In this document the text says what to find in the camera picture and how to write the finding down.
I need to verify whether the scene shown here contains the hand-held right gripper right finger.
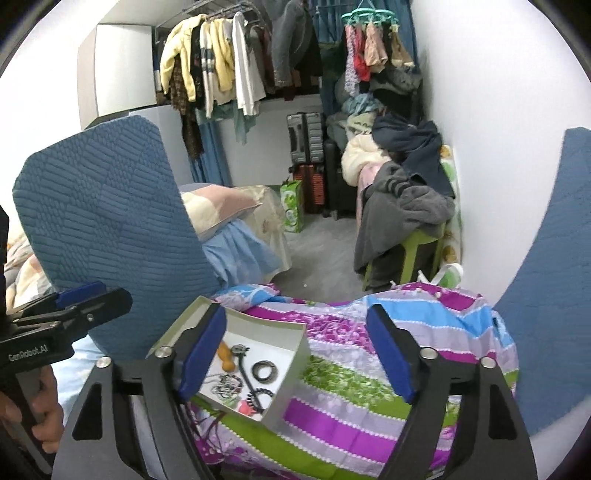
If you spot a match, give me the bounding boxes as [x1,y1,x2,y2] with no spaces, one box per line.
[366,304,539,480]

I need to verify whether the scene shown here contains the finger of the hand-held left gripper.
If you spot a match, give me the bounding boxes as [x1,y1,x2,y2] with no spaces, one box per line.
[54,281,107,309]
[7,288,133,341]

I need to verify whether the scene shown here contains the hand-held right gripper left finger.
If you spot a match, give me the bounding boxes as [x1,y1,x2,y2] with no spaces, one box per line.
[52,302,228,480]

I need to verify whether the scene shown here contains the wooden gourd pendant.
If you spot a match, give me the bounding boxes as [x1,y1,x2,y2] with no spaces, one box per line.
[217,342,237,372]

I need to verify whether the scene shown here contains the silver ball chain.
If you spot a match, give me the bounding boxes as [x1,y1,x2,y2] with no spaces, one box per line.
[201,373,245,404]

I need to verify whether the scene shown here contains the bunch of hair ties and chains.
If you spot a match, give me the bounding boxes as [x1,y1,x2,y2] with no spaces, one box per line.
[231,344,266,414]

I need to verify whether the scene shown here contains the dark bead bracelet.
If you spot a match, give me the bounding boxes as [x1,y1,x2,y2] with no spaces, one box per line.
[250,360,280,383]

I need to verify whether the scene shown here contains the white cardboard box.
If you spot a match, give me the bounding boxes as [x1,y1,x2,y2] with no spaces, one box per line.
[147,295,311,425]

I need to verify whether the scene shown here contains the black spiral hair tie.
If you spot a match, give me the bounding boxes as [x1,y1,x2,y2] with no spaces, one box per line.
[244,387,275,409]

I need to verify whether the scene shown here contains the person's left hand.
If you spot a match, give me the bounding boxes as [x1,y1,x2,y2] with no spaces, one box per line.
[0,368,65,455]

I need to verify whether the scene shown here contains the patterned quilt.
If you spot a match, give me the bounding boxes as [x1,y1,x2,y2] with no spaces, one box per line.
[4,226,61,310]

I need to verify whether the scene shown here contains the striped floral blanket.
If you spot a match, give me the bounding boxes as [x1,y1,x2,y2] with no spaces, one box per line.
[187,281,520,480]

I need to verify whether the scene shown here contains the blue quilted pillow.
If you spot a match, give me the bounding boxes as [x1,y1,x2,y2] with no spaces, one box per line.
[492,127,591,439]
[13,114,220,365]

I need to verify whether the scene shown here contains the blue bed sheet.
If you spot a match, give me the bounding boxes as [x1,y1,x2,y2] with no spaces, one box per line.
[201,219,282,289]

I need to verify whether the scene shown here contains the green plastic chair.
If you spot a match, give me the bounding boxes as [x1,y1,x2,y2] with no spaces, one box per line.
[362,226,446,291]

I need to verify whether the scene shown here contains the grey clothing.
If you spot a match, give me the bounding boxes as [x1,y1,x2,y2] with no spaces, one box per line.
[353,161,455,278]

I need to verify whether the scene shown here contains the pink beige pillow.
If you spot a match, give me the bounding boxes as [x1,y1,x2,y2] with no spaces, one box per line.
[180,184,264,243]

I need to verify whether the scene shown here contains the beige bed skirt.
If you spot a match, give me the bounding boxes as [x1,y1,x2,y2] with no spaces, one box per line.
[235,185,294,271]

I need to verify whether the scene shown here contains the green shopping bag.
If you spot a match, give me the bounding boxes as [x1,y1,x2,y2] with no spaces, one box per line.
[279,179,305,234]

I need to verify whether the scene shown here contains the black suitcase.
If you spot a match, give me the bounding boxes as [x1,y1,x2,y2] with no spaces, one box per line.
[321,138,361,220]

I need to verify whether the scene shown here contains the blue curtain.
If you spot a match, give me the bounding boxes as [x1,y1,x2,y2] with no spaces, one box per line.
[189,120,232,188]

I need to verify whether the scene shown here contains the orange suitcase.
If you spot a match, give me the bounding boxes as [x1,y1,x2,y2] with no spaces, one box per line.
[293,162,326,215]

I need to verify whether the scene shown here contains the cream blanket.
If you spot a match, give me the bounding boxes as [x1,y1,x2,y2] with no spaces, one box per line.
[341,134,393,190]

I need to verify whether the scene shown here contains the dark patterned garment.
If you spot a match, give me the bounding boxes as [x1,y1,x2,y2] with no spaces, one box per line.
[168,69,204,160]

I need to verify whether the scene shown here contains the dark navy clothing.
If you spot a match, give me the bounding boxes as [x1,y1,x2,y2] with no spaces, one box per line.
[372,113,455,197]

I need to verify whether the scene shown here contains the white cabinet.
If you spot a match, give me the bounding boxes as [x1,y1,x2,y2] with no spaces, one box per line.
[76,23,160,130]

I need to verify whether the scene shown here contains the pile of clothes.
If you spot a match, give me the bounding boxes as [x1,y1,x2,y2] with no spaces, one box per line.
[332,69,423,134]

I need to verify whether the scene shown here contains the striped sweater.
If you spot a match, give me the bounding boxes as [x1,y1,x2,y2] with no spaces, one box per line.
[201,21,219,118]

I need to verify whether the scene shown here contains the yellow jacket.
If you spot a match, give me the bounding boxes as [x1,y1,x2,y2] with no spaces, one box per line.
[159,14,206,102]

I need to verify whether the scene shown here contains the yellow cardigan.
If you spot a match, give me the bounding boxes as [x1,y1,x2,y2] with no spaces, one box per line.
[210,18,236,93]

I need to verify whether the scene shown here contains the white shirt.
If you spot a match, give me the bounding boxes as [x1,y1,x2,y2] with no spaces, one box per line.
[231,11,262,116]

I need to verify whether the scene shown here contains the dark red garment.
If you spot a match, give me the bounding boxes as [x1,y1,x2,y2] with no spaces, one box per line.
[259,25,278,93]

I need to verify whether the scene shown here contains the red patterned garment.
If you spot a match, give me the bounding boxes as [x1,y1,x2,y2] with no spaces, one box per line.
[344,23,372,97]

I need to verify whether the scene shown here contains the beige garment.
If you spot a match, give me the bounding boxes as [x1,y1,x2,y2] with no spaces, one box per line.
[388,23,416,70]

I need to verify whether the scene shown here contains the pink shorts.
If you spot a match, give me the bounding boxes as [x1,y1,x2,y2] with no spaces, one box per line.
[365,23,389,72]

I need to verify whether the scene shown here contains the metal clothes rack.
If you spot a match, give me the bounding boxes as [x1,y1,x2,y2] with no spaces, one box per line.
[154,2,278,33]

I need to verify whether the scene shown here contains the denim jacket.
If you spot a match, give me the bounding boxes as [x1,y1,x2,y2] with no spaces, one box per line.
[270,0,319,86]

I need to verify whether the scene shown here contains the teal clip hanger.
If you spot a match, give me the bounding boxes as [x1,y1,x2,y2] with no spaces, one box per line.
[342,0,407,28]

